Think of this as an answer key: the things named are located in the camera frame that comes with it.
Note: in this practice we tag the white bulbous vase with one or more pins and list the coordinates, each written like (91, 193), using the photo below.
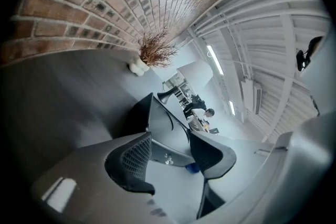
(137, 67)

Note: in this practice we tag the dried brown branches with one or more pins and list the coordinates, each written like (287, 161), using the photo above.
(155, 50)

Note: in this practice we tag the white air conditioner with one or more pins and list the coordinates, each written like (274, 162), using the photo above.
(252, 94)

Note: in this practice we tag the dark laptop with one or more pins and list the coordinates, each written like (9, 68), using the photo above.
(214, 130)

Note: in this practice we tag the white lamp shade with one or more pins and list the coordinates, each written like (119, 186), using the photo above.
(195, 72)

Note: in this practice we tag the blue cloth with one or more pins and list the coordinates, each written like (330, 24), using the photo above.
(193, 168)

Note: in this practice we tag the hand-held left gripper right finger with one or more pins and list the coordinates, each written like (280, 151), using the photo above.
(212, 160)

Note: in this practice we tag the long ceiling light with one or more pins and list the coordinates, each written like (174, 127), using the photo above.
(215, 59)
(232, 107)

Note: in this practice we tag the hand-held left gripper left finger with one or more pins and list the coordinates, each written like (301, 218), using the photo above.
(126, 165)

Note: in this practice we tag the cluttered shelf unit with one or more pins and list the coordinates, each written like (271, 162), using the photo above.
(179, 87)

